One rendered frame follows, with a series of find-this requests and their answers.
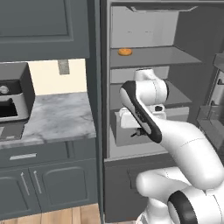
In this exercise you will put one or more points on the grey fridge door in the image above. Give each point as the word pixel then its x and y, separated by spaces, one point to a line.
pixel 214 116

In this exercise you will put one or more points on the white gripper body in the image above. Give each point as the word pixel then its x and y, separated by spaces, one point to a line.
pixel 127 119

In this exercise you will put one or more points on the grey digital scale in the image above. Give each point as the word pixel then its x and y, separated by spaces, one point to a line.
pixel 13 131

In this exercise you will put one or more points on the dark grey wall cupboard door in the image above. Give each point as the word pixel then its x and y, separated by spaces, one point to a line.
pixel 43 26

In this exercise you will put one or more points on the grey open fridge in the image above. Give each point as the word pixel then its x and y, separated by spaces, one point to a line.
pixel 186 32

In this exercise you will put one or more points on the black coffee machine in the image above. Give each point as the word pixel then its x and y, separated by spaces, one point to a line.
pixel 17 90

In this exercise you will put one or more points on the grey fridge shelf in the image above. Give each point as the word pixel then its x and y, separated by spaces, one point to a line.
pixel 176 96
pixel 157 57

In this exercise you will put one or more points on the orange round food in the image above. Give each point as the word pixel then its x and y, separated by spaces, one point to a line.
pixel 125 52

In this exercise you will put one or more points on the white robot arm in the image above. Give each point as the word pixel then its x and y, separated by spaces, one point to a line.
pixel 186 151

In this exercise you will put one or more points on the grey wall socket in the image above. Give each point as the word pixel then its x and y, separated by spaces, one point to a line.
pixel 63 67

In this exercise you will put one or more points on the dark grey drawer front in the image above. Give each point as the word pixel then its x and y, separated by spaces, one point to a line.
pixel 49 153

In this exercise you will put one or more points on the dark grey fridge freezer drawer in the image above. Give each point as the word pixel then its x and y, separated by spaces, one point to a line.
pixel 119 186

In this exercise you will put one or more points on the pale fridge crisper drawer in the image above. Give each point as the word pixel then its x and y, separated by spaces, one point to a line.
pixel 124 137

